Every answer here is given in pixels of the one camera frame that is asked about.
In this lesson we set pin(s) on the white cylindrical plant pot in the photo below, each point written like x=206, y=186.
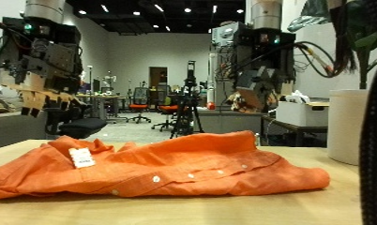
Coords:
x=346, y=125

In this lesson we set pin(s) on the brown door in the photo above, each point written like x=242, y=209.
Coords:
x=157, y=76

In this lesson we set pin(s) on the crumpled white plastic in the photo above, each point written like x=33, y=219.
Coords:
x=297, y=97

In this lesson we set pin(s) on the red ball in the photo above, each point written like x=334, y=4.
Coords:
x=210, y=106

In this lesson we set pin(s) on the grey low cabinet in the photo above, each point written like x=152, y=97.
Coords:
x=229, y=122

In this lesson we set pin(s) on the orange button shirt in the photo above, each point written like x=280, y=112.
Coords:
x=188, y=165

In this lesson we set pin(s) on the orange office chair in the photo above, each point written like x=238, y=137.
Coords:
x=168, y=108
x=138, y=107

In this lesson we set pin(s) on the black camera tripod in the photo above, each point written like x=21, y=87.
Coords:
x=188, y=103

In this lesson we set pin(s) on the white shirt label tag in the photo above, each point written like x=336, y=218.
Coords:
x=81, y=157

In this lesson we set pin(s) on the white storage box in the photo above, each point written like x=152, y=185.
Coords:
x=301, y=114

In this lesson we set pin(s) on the cluttered background work table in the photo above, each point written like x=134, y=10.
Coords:
x=101, y=98

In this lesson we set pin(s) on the grey equipment rack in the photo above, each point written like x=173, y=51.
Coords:
x=225, y=34

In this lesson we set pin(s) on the black office chair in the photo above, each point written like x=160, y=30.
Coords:
x=77, y=125

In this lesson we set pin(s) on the ceiling light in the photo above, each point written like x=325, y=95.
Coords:
x=158, y=7
x=104, y=8
x=136, y=13
x=188, y=10
x=214, y=8
x=83, y=12
x=240, y=11

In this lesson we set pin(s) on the dark side desk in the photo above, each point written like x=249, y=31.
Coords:
x=296, y=128

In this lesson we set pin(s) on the grey sofa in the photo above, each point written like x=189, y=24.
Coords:
x=13, y=128

